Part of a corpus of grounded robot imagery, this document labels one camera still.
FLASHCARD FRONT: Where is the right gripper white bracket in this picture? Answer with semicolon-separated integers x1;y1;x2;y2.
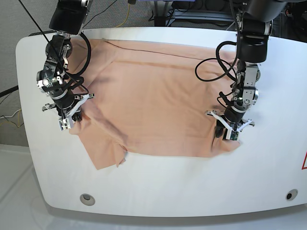
42;93;95;122

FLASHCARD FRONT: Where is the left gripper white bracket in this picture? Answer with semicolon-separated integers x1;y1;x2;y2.
205;106;255;138

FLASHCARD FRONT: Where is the peach orange T-shirt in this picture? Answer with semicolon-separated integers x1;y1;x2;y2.
70;39;240;170

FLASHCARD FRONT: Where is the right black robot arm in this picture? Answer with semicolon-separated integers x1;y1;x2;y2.
36;0;93;129

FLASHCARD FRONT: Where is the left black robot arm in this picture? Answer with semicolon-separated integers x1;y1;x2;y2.
206;0;287;141

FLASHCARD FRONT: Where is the black table leg left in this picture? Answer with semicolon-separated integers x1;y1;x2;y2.
0;85;19;98

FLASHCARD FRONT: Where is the left table grommet hole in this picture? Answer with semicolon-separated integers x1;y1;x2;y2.
80;194;95;206

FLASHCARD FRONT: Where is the table grommet hole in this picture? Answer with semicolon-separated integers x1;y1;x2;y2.
285;189;298;201
80;194;95;206

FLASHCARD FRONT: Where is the black bar table edge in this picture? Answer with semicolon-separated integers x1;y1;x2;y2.
29;30;54;36

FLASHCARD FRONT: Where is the red triangle sticker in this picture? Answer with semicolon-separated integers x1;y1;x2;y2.
302;153;307;170

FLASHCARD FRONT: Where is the right table grommet hole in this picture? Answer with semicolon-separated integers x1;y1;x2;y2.
285;189;298;201

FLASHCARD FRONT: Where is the white cable on floor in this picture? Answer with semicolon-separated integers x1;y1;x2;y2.
0;109;22;120

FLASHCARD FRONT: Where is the black cable on carpet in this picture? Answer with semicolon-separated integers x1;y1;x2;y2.
81;0;120;31

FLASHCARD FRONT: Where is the yellow cable on floor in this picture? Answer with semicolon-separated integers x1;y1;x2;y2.
115;0;131;29

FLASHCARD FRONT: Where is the black metal equipment frame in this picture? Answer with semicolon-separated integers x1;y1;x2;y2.
149;0;307;42

